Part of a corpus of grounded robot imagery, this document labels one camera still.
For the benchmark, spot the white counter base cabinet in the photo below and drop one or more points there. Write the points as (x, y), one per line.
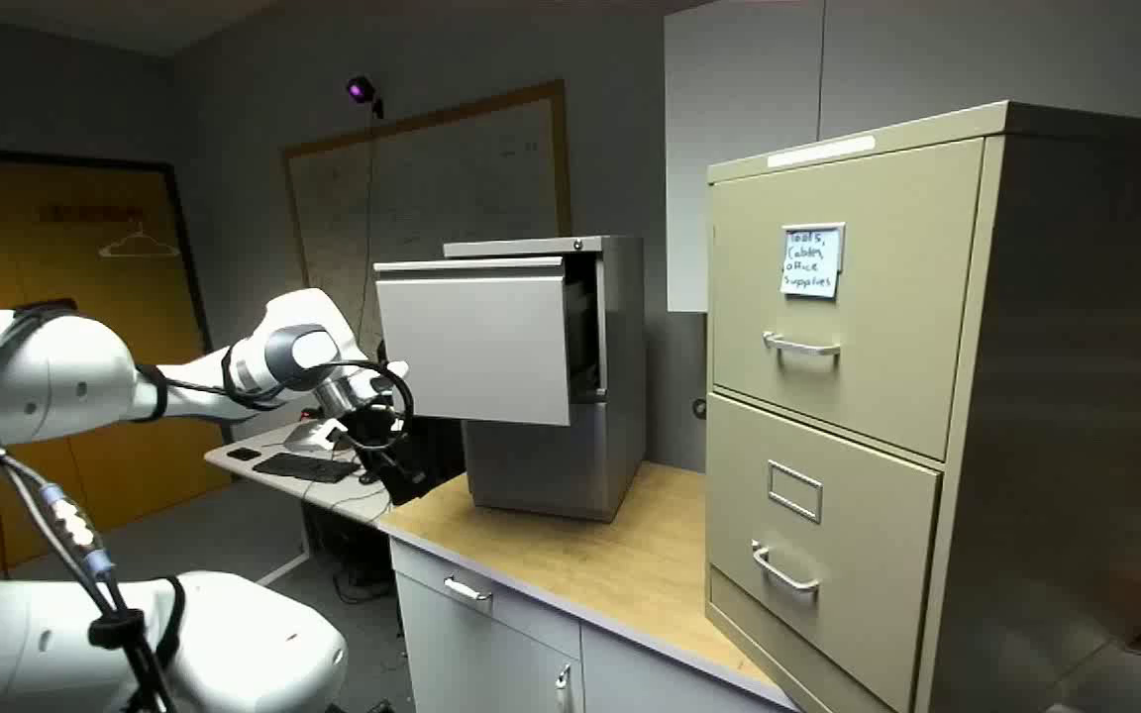
(494, 660)

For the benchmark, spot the white handwritten paper note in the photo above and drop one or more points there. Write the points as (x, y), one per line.
(812, 258)

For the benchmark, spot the orange wooden door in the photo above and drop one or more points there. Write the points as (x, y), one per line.
(55, 238)

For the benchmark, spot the black keyboard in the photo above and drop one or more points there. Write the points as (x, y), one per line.
(302, 469)

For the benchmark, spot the wood framed whiteboard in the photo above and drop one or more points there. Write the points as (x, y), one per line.
(453, 182)

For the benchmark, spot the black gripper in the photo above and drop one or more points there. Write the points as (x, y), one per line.
(374, 401)

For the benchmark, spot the beige drawer with label holder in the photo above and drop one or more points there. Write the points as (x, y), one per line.
(861, 578)

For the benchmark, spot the black wall mounted camera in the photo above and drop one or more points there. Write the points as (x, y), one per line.
(362, 91)

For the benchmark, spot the beige drawer with paper note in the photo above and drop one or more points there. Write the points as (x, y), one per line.
(890, 383)

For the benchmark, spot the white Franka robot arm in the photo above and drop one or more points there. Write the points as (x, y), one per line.
(55, 379)

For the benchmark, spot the metal label holder frame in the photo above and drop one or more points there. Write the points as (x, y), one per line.
(793, 487)

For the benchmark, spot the gray file cabinet drawer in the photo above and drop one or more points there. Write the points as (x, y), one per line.
(477, 339)

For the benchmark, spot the white office desk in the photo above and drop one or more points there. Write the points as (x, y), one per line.
(333, 502)

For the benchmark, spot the small black mouse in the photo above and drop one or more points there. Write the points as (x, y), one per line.
(243, 454)

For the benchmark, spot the tall beige file cabinet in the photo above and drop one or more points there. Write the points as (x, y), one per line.
(1072, 396)

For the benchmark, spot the small gray file cabinet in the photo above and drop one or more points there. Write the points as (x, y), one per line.
(611, 371)

